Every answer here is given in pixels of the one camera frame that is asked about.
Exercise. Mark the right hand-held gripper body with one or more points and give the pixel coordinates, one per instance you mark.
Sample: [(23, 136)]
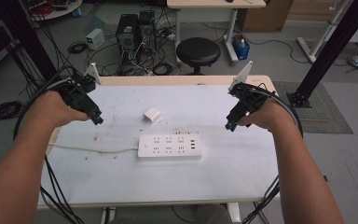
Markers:
[(248, 96)]

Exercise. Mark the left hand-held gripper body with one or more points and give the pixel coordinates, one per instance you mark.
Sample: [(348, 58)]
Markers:
[(76, 93)]

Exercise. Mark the person's right hand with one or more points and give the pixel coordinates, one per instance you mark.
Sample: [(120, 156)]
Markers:
[(265, 116)]

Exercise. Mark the person's left hand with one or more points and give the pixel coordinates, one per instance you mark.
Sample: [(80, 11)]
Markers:
[(51, 109)]

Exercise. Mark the blue storage box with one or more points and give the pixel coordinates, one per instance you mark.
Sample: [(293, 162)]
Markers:
[(240, 46)]

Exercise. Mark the white charger plug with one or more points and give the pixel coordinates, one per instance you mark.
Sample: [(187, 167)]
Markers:
[(151, 114)]

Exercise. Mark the white bench power supply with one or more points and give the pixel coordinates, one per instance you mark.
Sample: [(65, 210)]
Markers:
[(94, 38)]

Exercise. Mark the white power strip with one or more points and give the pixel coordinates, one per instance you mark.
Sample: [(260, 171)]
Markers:
[(169, 145)]

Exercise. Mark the black round stool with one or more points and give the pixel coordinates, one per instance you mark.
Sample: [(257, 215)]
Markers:
[(198, 53)]

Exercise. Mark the black computer tower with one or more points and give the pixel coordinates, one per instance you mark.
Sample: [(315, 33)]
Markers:
[(126, 37), (147, 29)]

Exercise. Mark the grey floor mat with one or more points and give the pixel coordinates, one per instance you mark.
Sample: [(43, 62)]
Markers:
[(323, 109)]

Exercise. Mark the white table mat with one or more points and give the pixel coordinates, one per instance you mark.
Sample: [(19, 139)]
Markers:
[(167, 174)]

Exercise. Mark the brown cardboard box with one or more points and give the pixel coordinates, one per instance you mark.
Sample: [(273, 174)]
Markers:
[(265, 15)]

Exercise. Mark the round white table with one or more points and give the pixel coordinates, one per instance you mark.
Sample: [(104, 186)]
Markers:
[(56, 7)]

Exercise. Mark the white table leg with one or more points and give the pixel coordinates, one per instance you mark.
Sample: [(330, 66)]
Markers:
[(108, 215), (234, 212)]

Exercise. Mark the wooden desk with white legs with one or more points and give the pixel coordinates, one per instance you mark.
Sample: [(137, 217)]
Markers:
[(216, 4)]

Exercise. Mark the black metal frame post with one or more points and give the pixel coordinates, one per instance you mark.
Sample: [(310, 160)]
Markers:
[(24, 37), (332, 53)]

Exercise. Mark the white desk frame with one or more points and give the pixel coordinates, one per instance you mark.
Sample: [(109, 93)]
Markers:
[(320, 40)]

